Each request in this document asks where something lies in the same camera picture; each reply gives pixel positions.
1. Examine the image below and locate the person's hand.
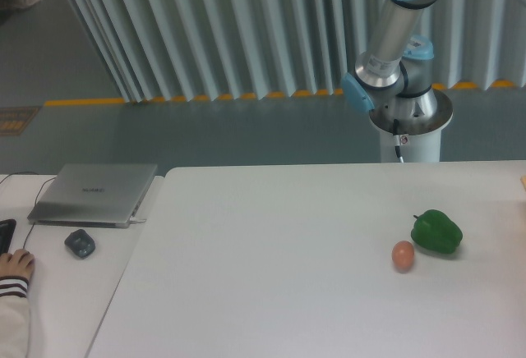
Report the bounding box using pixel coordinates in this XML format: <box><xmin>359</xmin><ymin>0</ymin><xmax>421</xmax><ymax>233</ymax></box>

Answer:
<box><xmin>0</xmin><ymin>249</ymin><xmax>35</xmax><ymax>282</ymax></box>

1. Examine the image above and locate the green bell pepper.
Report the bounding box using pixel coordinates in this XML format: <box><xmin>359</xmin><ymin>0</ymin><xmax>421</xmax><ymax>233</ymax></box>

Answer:
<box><xmin>410</xmin><ymin>209</ymin><xmax>464</xmax><ymax>255</ymax></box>

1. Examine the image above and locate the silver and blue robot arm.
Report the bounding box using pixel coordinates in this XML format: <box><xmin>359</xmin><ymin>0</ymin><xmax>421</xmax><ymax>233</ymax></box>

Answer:
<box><xmin>341</xmin><ymin>0</ymin><xmax>523</xmax><ymax>112</ymax></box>

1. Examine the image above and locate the black keyboard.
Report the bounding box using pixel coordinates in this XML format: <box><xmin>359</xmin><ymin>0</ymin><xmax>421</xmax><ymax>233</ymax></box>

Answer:
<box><xmin>0</xmin><ymin>218</ymin><xmax>16</xmax><ymax>255</ymax></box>

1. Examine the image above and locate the white sleeve striped cuff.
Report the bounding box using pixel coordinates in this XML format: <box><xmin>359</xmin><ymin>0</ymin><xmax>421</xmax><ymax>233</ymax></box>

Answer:
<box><xmin>1</xmin><ymin>276</ymin><xmax>30</xmax><ymax>357</ymax></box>

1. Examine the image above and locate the dark grey computer mouse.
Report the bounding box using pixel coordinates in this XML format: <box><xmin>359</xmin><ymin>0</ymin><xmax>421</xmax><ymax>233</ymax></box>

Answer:
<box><xmin>64</xmin><ymin>229</ymin><xmax>96</xmax><ymax>259</ymax></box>

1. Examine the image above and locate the silver closed laptop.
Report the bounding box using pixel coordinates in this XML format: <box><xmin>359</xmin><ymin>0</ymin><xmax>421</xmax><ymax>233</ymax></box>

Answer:
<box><xmin>28</xmin><ymin>163</ymin><xmax>157</xmax><ymax>227</ymax></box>

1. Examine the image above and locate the white corrugated partition screen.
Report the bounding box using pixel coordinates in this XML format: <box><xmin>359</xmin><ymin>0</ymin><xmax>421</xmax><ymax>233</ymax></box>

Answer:
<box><xmin>69</xmin><ymin>0</ymin><xmax>525</xmax><ymax>102</ymax></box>

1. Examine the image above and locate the brown egg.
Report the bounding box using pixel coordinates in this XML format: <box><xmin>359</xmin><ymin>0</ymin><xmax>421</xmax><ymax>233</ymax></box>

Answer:
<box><xmin>391</xmin><ymin>241</ymin><xmax>414</xmax><ymax>272</ymax></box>

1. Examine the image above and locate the black cable on desk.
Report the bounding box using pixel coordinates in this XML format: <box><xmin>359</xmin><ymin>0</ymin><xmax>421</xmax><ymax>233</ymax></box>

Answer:
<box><xmin>0</xmin><ymin>171</ymin><xmax>57</xmax><ymax>252</ymax></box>

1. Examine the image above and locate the robot base cable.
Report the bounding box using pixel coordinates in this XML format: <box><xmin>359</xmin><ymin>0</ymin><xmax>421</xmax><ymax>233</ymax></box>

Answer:
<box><xmin>392</xmin><ymin>117</ymin><xmax>406</xmax><ymax>164</ymax></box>

